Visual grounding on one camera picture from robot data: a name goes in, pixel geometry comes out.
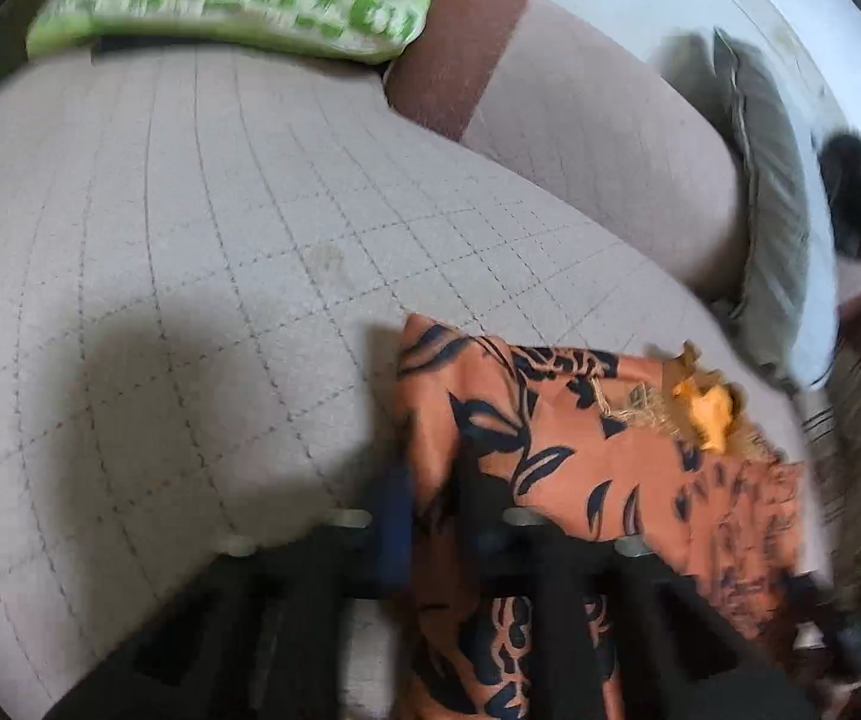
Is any orange black-print garment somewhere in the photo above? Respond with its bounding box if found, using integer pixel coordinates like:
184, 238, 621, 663
392, 313, 814, 720

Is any grey cushion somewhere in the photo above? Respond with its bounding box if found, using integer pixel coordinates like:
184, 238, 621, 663
655, 28, 814, 391

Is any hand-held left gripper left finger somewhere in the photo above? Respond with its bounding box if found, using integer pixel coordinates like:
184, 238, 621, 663
44, 461, 416, 720

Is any beige quilted sofa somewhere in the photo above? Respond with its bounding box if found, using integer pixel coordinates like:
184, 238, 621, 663
0, 0, 836, 720

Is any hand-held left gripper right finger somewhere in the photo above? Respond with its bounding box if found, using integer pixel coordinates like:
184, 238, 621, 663
449, 450, 806, 720

